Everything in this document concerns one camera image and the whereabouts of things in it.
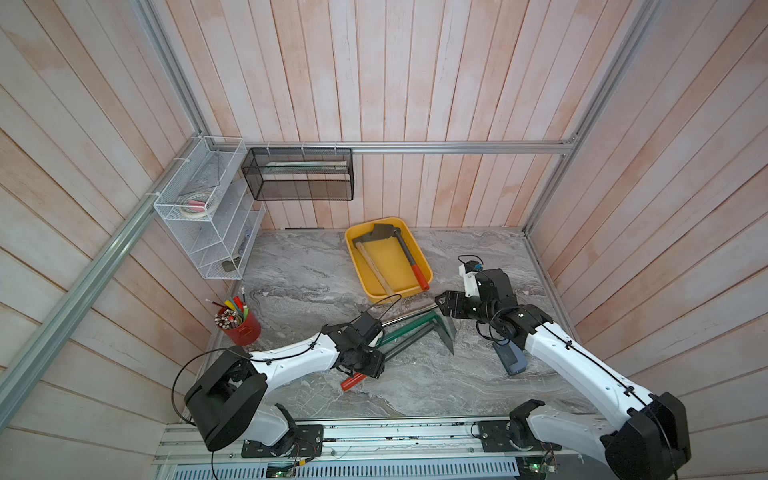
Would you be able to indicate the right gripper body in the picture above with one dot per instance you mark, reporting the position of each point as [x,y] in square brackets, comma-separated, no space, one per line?
[477,311]

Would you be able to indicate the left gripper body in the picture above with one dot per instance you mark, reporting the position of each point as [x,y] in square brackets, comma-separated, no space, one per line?
[367,362]

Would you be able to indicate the wooden handle hoe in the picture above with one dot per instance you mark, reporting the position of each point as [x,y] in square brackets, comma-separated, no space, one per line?
[369,261]

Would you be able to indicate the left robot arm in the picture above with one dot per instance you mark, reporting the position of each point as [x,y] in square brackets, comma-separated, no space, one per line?
[227,404]

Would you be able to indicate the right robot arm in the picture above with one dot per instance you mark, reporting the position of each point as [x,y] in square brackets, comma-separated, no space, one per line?
[637,434]

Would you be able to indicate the green shaft red grip hoe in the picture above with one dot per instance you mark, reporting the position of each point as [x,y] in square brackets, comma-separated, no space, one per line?
[430,318]

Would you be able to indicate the blue grip steel hoe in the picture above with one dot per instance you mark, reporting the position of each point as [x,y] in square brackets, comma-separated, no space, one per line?
[408,315]

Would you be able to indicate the yellow plastic storage box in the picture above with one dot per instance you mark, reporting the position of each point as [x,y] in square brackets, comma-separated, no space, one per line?
[389,259]

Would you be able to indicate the blue grey stapler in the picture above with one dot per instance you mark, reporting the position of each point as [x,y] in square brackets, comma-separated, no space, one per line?
[511,356]

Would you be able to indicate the red pencil cup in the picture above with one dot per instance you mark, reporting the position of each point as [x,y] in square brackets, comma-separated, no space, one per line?
[237,321]

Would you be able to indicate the tape roll on shelf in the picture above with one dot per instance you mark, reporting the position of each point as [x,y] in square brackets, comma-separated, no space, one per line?
[198,205]

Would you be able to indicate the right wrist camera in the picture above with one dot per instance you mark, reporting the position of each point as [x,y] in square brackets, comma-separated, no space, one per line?
[470,266]

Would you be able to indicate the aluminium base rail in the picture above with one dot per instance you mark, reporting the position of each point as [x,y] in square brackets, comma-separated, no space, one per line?
[365,439]

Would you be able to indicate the black wire mesh basket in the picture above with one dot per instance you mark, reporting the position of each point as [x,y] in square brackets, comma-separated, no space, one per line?
[299,173]

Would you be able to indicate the white wire shelf rack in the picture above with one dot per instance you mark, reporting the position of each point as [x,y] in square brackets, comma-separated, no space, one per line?
[218,246]

